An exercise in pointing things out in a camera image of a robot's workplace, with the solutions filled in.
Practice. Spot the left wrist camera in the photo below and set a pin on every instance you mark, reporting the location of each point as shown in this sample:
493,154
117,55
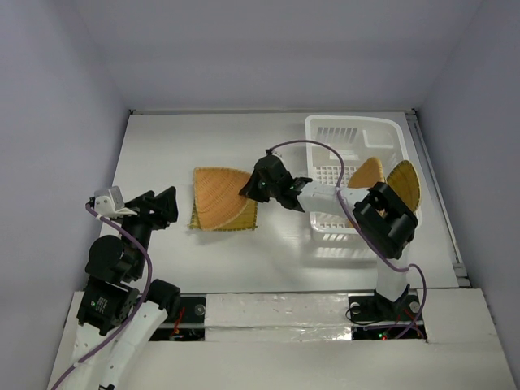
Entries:
109,202

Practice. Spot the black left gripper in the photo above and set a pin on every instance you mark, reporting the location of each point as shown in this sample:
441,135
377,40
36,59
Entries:
161,208

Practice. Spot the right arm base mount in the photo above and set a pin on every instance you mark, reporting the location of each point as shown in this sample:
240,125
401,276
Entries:
372,309

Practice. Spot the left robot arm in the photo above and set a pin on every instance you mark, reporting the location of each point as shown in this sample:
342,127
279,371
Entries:
122,303

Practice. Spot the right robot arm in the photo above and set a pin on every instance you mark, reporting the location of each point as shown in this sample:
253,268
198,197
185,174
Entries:
368,202

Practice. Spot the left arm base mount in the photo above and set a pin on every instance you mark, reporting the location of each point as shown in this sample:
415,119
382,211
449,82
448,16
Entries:
187,325

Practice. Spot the round orange woven plate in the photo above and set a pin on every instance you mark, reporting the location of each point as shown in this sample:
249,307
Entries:
215,195

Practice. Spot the square woven bamboo plate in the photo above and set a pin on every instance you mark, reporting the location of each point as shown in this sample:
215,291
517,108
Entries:
243,221

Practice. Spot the yellow woven fan plate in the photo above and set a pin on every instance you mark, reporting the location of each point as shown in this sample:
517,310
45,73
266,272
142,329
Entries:
404,181

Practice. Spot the silver foil covered panel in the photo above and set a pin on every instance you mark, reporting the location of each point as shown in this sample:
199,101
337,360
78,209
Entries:
277,317

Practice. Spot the white plastic dish rack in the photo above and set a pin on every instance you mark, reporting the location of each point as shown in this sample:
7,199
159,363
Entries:
355,138

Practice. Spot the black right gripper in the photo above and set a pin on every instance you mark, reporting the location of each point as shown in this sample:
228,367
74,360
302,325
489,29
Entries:
257,185

